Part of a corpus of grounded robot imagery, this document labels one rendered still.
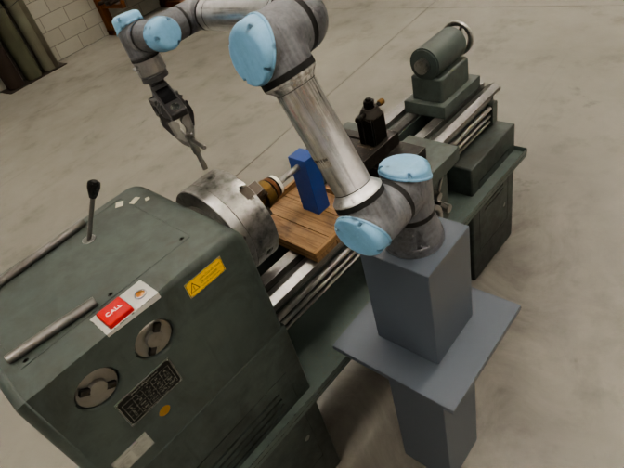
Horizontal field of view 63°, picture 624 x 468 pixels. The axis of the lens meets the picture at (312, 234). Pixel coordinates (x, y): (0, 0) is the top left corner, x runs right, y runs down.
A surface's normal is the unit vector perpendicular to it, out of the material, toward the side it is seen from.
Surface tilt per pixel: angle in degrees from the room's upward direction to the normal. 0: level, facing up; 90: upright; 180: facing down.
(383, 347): 0
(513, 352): 0
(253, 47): 84
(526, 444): 0
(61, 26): 90
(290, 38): 67
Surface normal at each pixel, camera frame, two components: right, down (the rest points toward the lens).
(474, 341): -0.22, -0.74
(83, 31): 0.79, 0.24
